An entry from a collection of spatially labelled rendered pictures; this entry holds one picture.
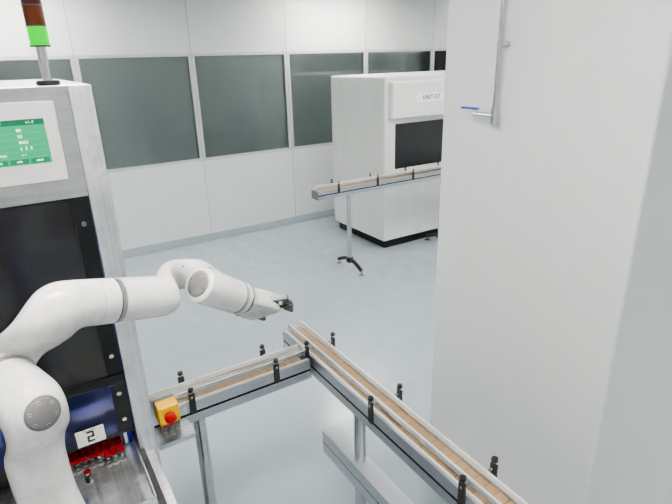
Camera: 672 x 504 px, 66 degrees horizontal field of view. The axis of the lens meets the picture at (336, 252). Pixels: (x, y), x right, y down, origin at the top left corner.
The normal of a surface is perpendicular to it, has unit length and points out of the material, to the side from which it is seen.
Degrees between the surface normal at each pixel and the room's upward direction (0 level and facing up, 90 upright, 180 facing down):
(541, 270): 90
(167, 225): 90
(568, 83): 90
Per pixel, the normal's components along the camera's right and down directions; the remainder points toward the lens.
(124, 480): -0.03, -0.94
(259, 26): 0.54, 0.29
